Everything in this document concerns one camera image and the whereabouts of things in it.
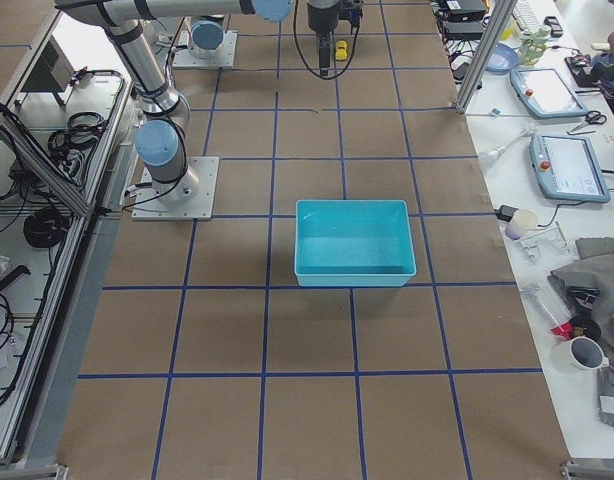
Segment teach pendant tablet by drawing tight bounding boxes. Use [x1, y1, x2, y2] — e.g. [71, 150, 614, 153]
[529, 134, 611, 204]
[509, 68, 588, 119]

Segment yellow beetle toy car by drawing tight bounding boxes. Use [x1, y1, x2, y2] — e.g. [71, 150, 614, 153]
[334, 40, 349, 62]

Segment lower teach pendant tablet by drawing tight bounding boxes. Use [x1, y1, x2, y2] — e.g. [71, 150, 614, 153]
[529, 134, 611, 204]

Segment light blue plastic bin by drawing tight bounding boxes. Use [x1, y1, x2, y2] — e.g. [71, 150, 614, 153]
[294, 200, 417, 288]

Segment white plastic cup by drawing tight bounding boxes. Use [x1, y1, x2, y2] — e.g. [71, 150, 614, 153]
[504, 209, 538, 240]

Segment white mug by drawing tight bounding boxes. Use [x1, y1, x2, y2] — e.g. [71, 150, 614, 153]
[551, 336, 609, 373]

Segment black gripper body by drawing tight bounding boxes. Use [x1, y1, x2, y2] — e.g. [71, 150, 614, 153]
[307, 0, 362, 34]

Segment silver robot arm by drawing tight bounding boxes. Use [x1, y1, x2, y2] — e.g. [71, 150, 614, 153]
[188, 19, 224, 59]
[55, 1, 299, 207]

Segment grey cloth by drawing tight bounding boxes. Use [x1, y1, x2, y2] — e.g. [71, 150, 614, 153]
[548, 237, 614, 368]

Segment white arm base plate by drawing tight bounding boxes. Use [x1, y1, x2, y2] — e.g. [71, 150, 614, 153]
[131, 156, 219, 221]
[172, 30, 238, 70]

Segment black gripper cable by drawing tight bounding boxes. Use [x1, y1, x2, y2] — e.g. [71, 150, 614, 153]
[291, 0, 361, 79]

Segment upper teach pendant tablet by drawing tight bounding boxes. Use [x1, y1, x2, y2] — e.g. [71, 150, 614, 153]
[509, 68, 588, 119]

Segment blue plate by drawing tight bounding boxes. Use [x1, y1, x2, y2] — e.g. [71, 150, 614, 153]
[486, 43, 519, 75]

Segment aluminium frame post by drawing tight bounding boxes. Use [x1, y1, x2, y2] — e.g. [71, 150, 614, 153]
[454, 0, 516, 114]

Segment black scissors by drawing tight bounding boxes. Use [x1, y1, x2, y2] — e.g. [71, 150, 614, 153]
[567, 110, 607, 135]

